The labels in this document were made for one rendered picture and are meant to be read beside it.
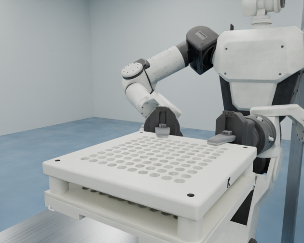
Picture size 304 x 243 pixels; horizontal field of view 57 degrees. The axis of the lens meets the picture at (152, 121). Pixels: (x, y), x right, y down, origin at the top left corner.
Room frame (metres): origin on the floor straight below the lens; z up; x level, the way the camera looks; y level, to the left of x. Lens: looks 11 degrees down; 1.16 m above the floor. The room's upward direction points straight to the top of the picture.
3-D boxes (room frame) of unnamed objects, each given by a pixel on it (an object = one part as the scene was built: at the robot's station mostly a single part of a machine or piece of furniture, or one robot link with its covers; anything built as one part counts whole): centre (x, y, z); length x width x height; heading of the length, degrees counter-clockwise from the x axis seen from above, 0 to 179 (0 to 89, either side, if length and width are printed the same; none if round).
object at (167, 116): (0.65, -0.02, 1.02); 0.12 x 0.10 x 0.13; 179
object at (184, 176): (0.42, -0.01, 1.02); 0.25 x 0.24 x 0.02; 57
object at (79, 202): (0.42, -0.01, 0.97); 0.24 x 0.24 x 0.02; 57
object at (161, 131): (0.56, -0.02, 1.04); 0.06 x 0.03 x 0.02; 179
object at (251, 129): (0.56, -0.19, 1.02); 0.12 x 0.10 x 0.13; 139
